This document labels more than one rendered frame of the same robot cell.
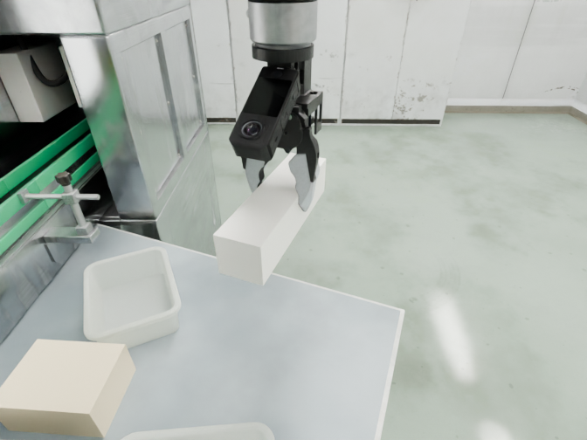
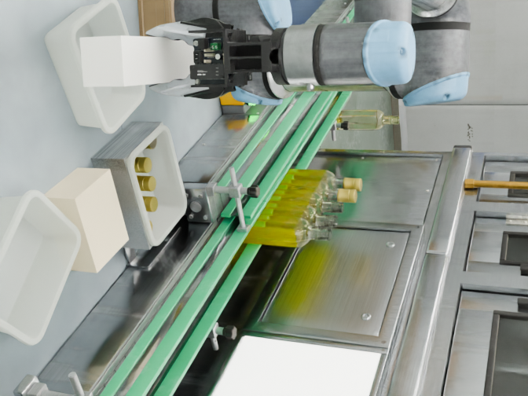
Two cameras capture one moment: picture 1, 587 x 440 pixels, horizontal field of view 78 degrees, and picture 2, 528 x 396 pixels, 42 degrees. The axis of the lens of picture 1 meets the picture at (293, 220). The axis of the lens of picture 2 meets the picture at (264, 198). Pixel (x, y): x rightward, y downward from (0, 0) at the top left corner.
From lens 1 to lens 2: 129 cm
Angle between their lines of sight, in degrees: 115
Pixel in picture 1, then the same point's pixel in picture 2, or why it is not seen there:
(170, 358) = (22, 176)
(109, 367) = (89, 190)
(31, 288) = (52, 377)
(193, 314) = not seen: outside the picture
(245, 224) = not seen: hidden behind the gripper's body
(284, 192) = (170, 53)
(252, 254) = not seen: hidden behind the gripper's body
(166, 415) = (53, 136)
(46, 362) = (103, 240)
